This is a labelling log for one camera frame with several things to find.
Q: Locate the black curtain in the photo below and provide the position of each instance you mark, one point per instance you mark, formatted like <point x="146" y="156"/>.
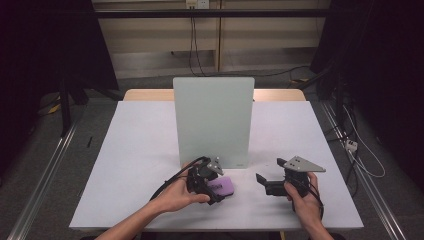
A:
<point x="46" y="50"/>
<point x="383" y="66"/>

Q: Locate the small whiteboard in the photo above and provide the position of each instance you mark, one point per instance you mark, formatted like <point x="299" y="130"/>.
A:
<point x="213" y="120"/>

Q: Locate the white wall socket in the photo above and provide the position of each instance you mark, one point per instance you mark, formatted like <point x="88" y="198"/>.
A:
<point x="197" y="3"/>

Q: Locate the person's left hand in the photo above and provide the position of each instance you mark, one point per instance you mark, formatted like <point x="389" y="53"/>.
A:
<point x="176" y="198"/>

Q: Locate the black horizontal bar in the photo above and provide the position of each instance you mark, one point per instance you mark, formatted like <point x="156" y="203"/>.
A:
<point x="233" y="13"/>

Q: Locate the wooden vertical post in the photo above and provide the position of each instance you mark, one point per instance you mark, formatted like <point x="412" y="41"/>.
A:
<point x="219" y="36"/>

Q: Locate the aluminium floor rail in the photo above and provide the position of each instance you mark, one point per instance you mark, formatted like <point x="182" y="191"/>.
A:
<point x="43" y="180"/>
<point x="366" y="186"/>

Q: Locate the white-topped wooden table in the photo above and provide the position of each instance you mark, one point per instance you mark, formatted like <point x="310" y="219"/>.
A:
<point x="146" y="95"/>

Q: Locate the person's right hand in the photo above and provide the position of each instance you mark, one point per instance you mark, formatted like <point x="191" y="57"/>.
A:
<point x="306" y="208"/>

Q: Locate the black metal stand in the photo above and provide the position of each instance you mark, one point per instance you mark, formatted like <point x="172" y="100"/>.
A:
<point x="65" y="110"/>

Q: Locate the white power strip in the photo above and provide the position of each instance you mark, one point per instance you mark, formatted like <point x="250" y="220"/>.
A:
<point x="351" y="145"/>

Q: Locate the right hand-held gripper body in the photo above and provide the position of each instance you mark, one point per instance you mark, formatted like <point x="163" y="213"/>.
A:
<point x="296" y="176"/>

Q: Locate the purple whiteboard eraser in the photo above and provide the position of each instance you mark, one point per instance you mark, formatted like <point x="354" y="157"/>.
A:
<point x="226" y="186"/>

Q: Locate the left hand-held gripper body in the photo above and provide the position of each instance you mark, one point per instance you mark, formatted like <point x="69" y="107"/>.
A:
<point x="198" y="180"/>

